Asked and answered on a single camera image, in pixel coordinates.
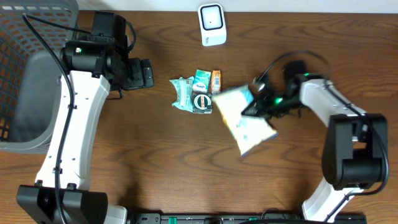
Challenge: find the cream blue chips bag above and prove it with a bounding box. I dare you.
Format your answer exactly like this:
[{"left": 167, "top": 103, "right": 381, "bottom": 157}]
[{"left": 212, "top": 85, "right": 278, "bottom": 156}]

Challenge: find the orange Kleenex tissue pack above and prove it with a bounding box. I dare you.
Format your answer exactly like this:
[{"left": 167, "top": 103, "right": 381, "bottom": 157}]
[{"left": 210, "top": 70, "right": 221, "bottom": 95}]

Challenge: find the dark green Zam-Buk tin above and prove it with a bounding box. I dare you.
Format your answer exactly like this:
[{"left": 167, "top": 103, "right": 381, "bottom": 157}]
[{"left": 192, "top": 93, "right": 213, "bottom": 114}]

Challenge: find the teal Kleenex tissue pack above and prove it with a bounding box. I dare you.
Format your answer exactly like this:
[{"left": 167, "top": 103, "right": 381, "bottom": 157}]
[{"left": 192, "top": 70, "right": 211, "bottom": 93}]

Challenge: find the mint green wipes packet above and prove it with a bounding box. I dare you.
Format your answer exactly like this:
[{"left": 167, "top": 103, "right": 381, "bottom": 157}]
[{"left": 170, "top": 77, "right": 194, "bottom": 113}]

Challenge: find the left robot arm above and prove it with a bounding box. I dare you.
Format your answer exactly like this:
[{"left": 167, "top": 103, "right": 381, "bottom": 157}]
[{"left": 17, "top": 40, "right": 154, "bottom": 223}]

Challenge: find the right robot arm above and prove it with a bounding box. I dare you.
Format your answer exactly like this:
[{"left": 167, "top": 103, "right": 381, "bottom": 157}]
[{"left": 242, "top": 60, "right": 389, "bottom": 223}]

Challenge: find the white barcode scanner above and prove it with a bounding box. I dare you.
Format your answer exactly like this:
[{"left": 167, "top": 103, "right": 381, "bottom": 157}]
[{"left": 197, "top": 3, "right": 227, "bottom": 47}]

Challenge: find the grey plastic mesh basket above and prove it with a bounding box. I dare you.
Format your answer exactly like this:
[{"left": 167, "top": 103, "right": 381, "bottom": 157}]
[{"left": 1, "top": 0, "right": 79, "bottom": 154}]

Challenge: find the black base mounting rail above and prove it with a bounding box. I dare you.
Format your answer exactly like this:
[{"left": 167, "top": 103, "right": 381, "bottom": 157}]
[{"left": 133, "top": 212, "right": 368, "bottom": 224}]

